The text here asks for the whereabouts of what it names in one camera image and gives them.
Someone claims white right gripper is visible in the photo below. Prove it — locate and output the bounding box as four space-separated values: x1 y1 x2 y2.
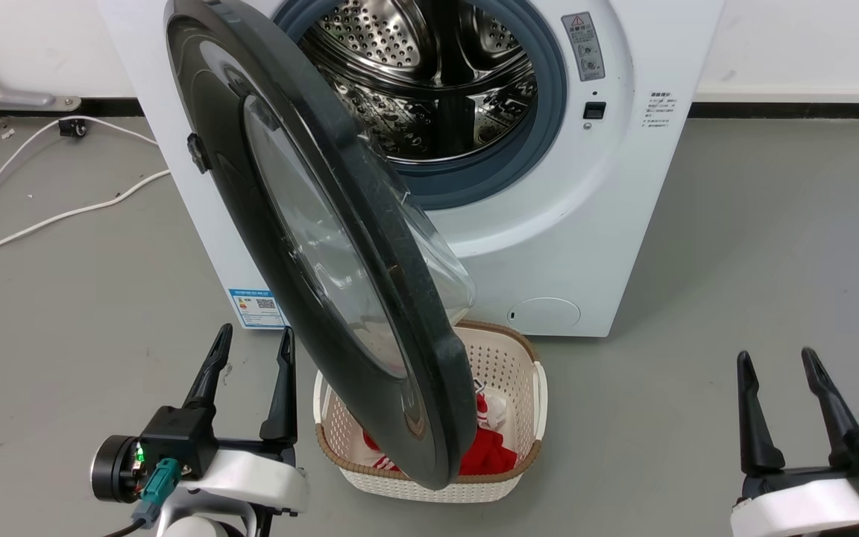
731 347 859 537

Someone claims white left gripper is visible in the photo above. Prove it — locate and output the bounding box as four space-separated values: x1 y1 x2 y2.
175 323 310 516

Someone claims dark round washing machine door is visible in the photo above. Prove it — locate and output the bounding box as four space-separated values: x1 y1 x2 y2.
163 0 477 491

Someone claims black door latch hook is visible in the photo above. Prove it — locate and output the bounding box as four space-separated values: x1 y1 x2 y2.
186 133 211 174

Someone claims white front-load washing machine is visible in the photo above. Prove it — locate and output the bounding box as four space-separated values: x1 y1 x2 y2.
98 0 725 338

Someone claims grey-blue rubber door gasket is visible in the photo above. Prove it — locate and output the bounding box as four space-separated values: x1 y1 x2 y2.
273 0 569 211

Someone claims blue white energy label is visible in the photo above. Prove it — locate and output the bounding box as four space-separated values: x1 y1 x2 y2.
228 289 286 330

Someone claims red white clothing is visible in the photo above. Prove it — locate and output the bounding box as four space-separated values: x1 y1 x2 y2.
361 392 518 478

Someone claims cream perforated laundry basket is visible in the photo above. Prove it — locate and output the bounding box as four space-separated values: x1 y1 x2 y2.
313 321 548 503

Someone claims round white filter cover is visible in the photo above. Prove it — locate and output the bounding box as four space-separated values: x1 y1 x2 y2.
508 297 582 334

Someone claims perforated steel washer drum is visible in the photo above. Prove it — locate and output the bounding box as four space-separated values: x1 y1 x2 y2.
299 0 538 162

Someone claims grey warning sticker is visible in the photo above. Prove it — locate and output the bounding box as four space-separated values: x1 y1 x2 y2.
561 11 606 82

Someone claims teal cable connector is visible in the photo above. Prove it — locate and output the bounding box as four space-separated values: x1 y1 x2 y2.
131 458 181 529

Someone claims black wall baseboard strip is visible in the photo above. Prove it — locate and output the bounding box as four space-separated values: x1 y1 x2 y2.
0 97 144 119
688 102 859 120

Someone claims grey wall pipe bracket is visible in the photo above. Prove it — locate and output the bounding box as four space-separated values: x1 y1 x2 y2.
0 30 81 113

